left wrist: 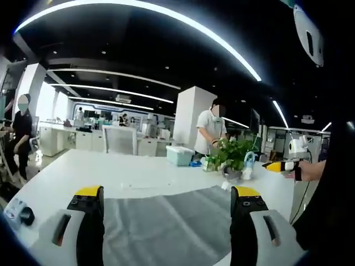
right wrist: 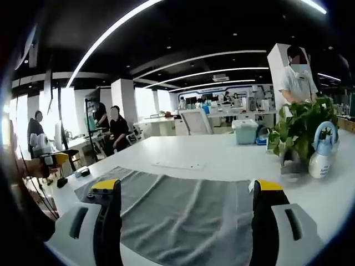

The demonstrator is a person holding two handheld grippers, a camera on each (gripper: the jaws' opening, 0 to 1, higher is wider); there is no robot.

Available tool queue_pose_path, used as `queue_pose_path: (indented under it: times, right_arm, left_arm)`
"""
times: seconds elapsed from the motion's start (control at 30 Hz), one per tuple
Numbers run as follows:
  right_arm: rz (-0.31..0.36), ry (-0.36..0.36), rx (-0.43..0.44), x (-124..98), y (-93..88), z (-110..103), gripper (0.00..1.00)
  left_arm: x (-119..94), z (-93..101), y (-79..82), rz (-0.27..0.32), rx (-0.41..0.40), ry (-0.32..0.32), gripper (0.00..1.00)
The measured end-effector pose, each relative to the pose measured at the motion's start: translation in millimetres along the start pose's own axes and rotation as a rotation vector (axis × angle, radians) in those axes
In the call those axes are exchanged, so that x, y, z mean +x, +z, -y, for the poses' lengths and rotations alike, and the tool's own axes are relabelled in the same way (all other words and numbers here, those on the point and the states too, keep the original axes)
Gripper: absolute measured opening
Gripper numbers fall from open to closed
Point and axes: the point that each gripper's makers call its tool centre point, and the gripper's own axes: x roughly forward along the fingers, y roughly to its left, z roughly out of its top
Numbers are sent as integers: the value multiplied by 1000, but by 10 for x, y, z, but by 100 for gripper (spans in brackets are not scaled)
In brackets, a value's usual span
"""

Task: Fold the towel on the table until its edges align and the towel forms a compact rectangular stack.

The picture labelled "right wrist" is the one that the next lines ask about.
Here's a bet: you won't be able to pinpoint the person's left hand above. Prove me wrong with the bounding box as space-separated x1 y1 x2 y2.
23 158 50 178

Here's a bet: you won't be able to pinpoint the white office chair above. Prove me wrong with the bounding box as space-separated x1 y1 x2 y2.
178 108 215 136

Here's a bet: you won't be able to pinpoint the white table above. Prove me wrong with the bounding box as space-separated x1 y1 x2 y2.
44 127 355 266

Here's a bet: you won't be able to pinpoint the black cables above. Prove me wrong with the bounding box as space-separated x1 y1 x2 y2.
16 144 60 220

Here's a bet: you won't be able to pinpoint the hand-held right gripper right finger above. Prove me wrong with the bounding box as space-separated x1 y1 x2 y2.
249 179 326 266

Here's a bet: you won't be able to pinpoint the blue container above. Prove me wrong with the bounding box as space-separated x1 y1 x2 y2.
255 124 270 146

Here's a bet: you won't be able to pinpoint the pale green storage box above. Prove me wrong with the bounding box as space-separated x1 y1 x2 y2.
231 119 259 145

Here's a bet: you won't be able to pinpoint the grey plant pot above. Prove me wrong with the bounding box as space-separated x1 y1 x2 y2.
279 149 310 176

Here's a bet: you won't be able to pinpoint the blue white spray bottle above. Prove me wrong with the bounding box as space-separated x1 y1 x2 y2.
308 120 341 180

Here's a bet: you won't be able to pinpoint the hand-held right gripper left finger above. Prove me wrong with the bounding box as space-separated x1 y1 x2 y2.
45 178 123 266

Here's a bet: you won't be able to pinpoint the grey towel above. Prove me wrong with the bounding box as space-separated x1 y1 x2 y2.
74 165 255 266

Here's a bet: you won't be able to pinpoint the small grey box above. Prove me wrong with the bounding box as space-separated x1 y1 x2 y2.
74 167 92 178

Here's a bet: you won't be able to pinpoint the computer monitor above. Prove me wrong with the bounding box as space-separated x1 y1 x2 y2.
53 121 69 152

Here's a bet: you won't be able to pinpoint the long ceiling light strip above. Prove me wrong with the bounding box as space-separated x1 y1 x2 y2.
65 0 165 89

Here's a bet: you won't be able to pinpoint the green potted plant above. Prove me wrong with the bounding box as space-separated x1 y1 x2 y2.
267 95 339 167

